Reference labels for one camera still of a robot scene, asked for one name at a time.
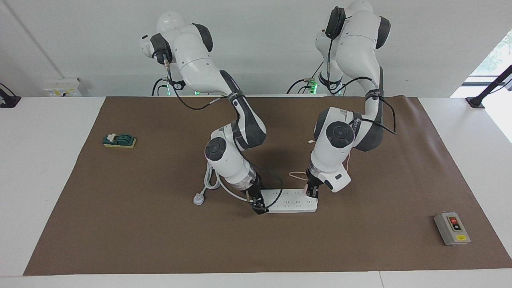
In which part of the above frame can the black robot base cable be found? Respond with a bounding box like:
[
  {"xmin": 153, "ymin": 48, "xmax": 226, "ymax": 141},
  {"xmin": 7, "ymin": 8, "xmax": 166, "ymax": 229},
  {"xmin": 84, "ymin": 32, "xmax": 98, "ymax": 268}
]
[
  {"xmin": 151, "ymin": 77, "xmax": 169, "ymax": 96},
  {"xmin": 286, "ymin": 60, "xmax": 325, "ymax": 95}
]

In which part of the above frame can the white wall outlet box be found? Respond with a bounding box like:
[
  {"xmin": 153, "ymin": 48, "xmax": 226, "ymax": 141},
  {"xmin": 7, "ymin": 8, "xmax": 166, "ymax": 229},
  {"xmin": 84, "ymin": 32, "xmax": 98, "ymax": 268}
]
[{"xmin": 43, "ymin": 78, "xmax": 82, "ymax": 97}]

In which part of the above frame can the white power cord with plug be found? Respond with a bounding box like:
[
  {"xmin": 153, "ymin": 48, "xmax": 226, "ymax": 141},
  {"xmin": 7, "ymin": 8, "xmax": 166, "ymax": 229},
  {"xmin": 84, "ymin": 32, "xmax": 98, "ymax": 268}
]
[{"xmin": 193, "ymin": 160, "xmax": 256, "ymax": 206}]

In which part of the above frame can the pink charging cable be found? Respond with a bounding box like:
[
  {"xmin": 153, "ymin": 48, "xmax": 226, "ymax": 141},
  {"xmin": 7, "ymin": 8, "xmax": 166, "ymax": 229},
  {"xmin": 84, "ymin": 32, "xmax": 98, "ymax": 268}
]
[{"xmin": 289, "ymin": 139, "xmax": 352, "ymax": 180}]

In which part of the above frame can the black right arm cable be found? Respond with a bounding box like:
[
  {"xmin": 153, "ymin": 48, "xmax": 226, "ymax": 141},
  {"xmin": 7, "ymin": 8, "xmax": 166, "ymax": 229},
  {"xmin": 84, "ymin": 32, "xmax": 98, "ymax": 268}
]
[{"xmin": 162, "ymin": 56, "xmax": 284, "ymax": 209}]

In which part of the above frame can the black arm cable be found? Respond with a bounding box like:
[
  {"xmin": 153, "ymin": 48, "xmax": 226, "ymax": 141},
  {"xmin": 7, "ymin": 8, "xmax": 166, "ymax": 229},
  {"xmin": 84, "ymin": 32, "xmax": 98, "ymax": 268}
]
[
  {"xmin": 162, "ymin": 56, "xmax": 284, "ymax": 209},
  {"xmin": 326, "ymin": 24, "xmax": 397, "ymax": 134}
]

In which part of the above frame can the grey on-off switch box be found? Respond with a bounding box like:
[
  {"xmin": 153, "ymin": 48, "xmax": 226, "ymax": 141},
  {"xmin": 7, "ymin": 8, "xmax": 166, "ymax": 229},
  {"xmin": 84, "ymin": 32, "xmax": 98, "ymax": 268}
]
[{"xmin": 434, "ymin": 212, "xmax": 471, "ymax": 246}]

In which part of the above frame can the white power strip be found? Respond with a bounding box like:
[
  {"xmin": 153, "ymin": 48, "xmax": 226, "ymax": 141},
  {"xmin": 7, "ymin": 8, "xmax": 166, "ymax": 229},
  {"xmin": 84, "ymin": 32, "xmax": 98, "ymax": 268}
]
[{"xmin": 260, "ymin": 189, "xmax": 318, "ymax": 213}]

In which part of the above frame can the black desk clamp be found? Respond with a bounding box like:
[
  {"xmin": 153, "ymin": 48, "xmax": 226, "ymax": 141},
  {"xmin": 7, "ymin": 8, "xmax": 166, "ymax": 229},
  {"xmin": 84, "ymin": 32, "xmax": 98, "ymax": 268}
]
[{"xmin": 0, "ymin": 83, "xmax": 22, "ymax": 108}]

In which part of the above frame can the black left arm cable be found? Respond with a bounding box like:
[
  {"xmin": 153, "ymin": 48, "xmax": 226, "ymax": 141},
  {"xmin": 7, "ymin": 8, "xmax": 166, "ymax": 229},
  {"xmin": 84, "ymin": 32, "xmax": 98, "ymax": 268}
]
[{"xmin": 326, "ymin": 24, "xmax": 397, "ymax": 134}]

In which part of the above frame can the black slanted stand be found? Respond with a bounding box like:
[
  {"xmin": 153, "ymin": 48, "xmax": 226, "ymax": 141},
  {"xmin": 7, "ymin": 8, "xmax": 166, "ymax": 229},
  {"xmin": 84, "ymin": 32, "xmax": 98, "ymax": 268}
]
[{"xmin": 466, "ymin": 65, "xmax": 512, "ymax": 109}]

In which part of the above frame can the brown table mat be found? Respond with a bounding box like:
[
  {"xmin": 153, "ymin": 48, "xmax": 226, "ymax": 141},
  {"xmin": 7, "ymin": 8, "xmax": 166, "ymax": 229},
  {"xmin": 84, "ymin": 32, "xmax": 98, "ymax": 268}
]
[{"xmin": 23, "ymin": 95, "xmax": 512, "ymax": 276}]

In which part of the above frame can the green knife switch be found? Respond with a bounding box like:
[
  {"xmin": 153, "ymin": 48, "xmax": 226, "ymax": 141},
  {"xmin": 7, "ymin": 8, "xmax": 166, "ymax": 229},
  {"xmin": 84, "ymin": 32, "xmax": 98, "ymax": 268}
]
[{"xmin": 102, "ymin": 133, "xmax": 137, "ymax": 149}]

